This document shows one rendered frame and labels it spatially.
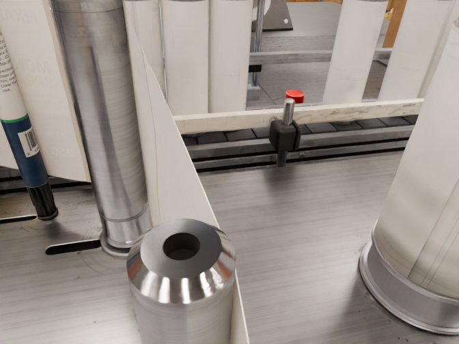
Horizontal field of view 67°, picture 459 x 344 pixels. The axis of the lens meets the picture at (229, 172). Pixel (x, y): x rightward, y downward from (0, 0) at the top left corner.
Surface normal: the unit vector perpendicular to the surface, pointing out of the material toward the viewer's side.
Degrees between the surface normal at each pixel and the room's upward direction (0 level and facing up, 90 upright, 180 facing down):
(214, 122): 90
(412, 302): 90
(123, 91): 90
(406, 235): 88
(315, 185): 0
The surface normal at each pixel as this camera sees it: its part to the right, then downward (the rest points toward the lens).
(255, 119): 0.24, 0.56
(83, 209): 0.04, -0.82
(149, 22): 0.64, 0.46
